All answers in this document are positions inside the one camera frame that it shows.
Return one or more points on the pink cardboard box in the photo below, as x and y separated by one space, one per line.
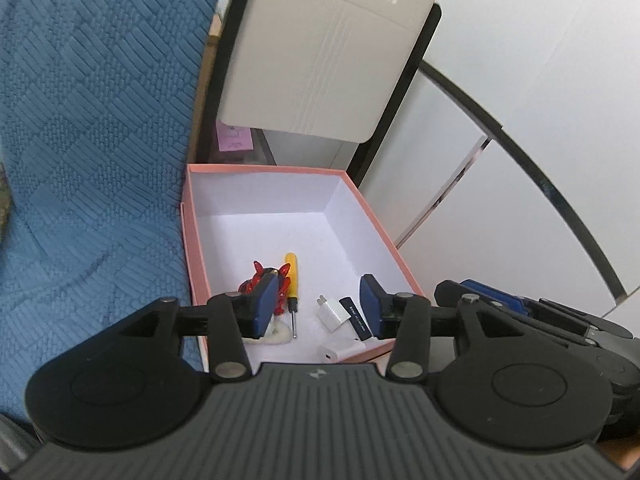
280 200

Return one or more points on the black flash drive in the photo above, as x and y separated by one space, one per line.
356 321

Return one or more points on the black wardrobe trim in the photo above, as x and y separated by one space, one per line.
525 160

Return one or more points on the pink booklet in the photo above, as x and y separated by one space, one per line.
234 136

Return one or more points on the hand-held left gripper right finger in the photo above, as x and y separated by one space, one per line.
369 307

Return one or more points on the red fox figurine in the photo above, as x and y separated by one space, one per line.
285 280

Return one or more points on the brown cardboard box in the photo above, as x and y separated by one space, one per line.
206 110

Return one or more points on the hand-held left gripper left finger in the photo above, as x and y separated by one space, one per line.
265 307

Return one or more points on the beige plastic cutting board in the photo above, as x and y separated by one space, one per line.
325 50

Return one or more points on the white wardrobe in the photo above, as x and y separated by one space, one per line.
500 85

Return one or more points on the white plush piece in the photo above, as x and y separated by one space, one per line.
277 337

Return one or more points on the white charger with port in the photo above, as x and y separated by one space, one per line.
341 352

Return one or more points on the blue quilted blanket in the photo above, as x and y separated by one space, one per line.
100 135

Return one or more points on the white plug charger cube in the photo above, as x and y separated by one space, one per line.
332 316

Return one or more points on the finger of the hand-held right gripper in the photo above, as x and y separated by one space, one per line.
500 292

